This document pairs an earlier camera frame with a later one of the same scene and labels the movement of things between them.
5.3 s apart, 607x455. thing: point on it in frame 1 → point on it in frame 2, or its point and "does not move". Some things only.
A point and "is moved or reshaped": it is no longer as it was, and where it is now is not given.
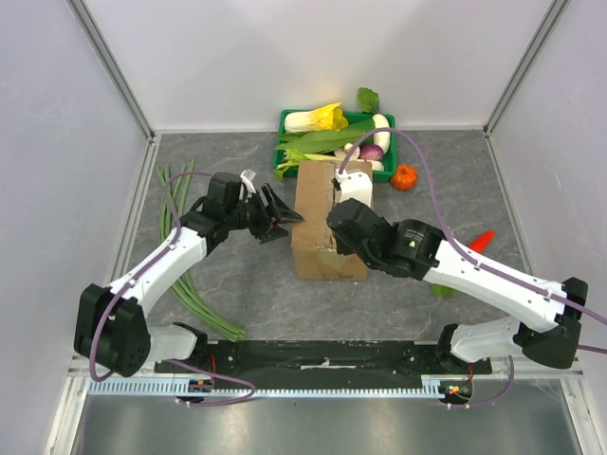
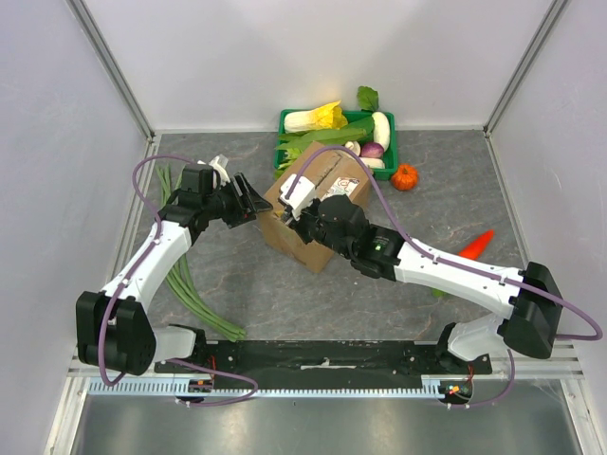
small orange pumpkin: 405,178 does not move
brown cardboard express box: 314,251 is moved or reshaped
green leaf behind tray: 368,100 does not move
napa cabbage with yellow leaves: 328,118 does not move
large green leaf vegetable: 321,141 does not move
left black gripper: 278,210 → 250,199
